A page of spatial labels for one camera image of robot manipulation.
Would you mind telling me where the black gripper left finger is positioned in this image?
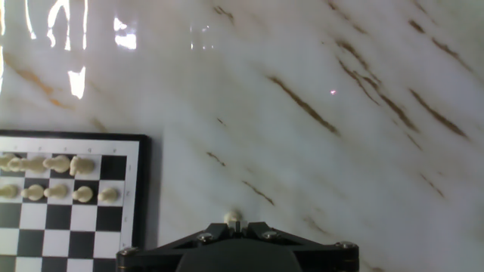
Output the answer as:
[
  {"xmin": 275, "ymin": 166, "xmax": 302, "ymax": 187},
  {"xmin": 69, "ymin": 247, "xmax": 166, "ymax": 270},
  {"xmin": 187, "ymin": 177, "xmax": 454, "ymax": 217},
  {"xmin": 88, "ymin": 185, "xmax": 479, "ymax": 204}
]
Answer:
[{"xmin": 116, "ymin": 222, "xmax": 236, "ymax": 272}]

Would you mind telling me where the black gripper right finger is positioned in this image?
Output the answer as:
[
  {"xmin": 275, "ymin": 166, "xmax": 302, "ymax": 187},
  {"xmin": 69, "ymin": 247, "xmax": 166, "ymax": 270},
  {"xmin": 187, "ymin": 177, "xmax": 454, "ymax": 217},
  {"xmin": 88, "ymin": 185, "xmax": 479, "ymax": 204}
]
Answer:
[{"xmin": 237, "ymin": 221, "xmax": 359, "ymax": 272}]

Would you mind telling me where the black white folding chessboard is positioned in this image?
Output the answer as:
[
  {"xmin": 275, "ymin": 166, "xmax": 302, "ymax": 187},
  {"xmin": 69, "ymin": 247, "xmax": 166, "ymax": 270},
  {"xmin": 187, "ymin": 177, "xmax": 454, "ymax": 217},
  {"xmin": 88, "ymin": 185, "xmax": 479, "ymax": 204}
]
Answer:
[{"xmin": 0, "ymin": 129, "xmax": 152, "ymax": 272}]

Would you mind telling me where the white chess pawn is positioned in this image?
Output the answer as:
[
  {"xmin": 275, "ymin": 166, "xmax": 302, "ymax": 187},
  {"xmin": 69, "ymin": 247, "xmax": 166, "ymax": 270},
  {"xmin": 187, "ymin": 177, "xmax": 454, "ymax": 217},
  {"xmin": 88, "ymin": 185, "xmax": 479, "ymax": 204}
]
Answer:
[
  {"xmin": 0, "ymin": 184, "xmax": 20, "ymax": 199},
  {"xmin": 98, "ymin": 187, "xmax": 120, "ymax": 204},
  {"xmin": 72, "ymin": 186, "xmax": 95, "ymax": 204},
  {"xmin": 20, "ymin": 184, "xmax": 45, "ymax": 202},
  {"xmin": 43, "ymin": 184, "xmax": 70, "ymax": 200}
]

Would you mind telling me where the marble pattern table sheet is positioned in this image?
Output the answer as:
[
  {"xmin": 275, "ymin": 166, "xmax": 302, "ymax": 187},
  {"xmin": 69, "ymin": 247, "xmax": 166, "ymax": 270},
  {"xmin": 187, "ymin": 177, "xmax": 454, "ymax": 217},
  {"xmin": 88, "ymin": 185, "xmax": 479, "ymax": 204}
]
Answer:
[{"xmin": 0, "ymin": 0, "xmax": 484, "ymax": 272}]

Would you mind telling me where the white chess knight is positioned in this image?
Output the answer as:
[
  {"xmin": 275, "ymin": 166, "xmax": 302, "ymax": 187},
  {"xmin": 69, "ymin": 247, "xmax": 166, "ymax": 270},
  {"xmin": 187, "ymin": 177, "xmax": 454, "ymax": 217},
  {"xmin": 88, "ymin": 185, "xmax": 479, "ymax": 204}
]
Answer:
[{"xmin": 69, "ymin": 156, "xmax": 96, "ymax": 177}]

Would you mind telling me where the white chess bishop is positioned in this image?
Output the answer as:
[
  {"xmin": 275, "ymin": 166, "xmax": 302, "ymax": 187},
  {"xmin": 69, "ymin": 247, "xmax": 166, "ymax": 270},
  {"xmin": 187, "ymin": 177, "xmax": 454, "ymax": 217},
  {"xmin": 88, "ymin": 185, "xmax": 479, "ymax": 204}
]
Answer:
[{"xmin": 42, "ymin": 155, "xmax": 72, "ymax": 174}]

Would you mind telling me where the white chess queen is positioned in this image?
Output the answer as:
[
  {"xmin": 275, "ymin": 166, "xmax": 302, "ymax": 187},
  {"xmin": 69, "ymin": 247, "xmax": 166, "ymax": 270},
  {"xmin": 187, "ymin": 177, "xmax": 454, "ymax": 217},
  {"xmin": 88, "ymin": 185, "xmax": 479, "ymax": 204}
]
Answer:
[{"xmin": 19, "ymin": 156, "xmax": 48, "ymax": 175}]

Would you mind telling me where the white chess king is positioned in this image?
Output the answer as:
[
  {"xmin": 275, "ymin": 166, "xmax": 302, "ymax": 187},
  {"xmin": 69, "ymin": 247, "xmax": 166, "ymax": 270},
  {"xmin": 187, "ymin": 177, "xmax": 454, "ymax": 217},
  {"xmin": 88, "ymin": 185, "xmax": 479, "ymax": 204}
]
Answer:
[{"xmin": 0, "ymin": 152, "xmax": 23, "ymax": 173}]

